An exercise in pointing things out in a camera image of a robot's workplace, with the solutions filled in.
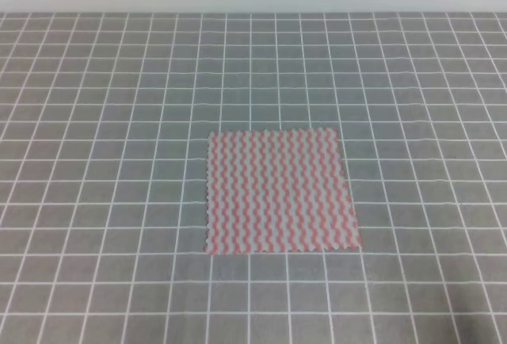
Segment pink white wavy striped towel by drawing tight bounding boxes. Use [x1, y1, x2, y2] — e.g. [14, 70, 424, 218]
[204, 127, 362, 255]

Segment grey grid tablecloth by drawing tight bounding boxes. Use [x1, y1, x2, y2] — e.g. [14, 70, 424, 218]
[1, 12, 506, 343]

